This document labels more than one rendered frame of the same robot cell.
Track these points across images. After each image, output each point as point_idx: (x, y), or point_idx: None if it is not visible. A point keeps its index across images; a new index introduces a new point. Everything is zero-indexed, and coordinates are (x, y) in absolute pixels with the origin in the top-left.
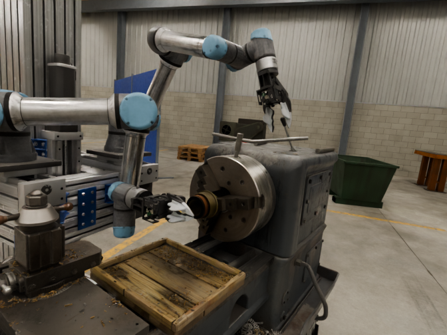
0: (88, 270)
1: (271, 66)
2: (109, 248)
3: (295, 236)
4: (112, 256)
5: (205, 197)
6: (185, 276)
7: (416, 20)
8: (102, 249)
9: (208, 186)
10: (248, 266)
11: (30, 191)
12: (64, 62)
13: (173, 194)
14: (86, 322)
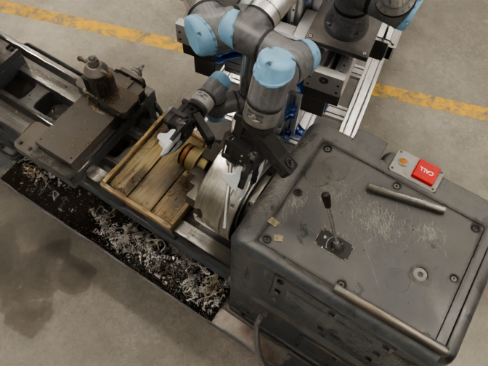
0: (417, 105)
1: (243, 117)
2: (482, 104)
3: (238, 282)
4: (464, 116)
5: (186, 156)
6: (166, 181)
7: None
8: (476, 96)
9: (210, 153)
10: (203, 238)
11: (179, 30)
12: None
13: (179, 127)
14: (72, 135)
